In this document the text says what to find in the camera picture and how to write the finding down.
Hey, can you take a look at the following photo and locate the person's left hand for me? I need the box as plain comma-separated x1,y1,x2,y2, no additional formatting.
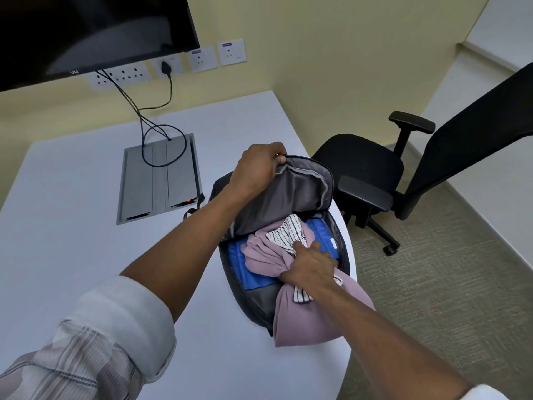
229,142,288,199

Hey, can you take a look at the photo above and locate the person's right hand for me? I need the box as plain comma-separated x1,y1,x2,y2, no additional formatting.
279,240,339,303

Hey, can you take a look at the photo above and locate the black white striped garment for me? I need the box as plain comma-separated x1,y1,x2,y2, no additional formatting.
265,214,345,305

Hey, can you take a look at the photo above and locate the dark grey backpack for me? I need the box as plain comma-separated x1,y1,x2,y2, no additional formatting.
183,154,351,336

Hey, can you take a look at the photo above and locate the pink garment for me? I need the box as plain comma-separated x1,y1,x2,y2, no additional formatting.
240,220,376,348

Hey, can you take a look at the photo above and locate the person's left forearm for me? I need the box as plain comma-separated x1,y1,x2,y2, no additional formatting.
120,185,247,324

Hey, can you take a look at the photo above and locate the person's right forearm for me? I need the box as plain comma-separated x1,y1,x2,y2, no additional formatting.
291,281,476,400

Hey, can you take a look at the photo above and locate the blue folded cloth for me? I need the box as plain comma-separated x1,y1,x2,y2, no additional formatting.
227,218,340,291

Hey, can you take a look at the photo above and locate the black office chair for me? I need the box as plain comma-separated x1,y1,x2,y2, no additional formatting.
311,62,533,257

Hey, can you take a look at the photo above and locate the white shirt cuff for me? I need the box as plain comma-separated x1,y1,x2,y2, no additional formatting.
460,383,511,400

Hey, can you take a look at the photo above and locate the grey table cable box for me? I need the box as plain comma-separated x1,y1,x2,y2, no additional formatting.
115,132,204,226

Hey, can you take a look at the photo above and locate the black power cable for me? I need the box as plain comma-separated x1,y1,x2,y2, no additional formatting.
137,72,188,168

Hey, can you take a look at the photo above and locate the black monitor cable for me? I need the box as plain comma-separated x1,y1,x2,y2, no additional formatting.
96,69,172,141

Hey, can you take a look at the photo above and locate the wide white wall socket plate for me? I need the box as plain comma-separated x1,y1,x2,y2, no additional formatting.
85,62,153,91

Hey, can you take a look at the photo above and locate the black wall monitor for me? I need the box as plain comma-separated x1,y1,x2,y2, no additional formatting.
0,0,201,93

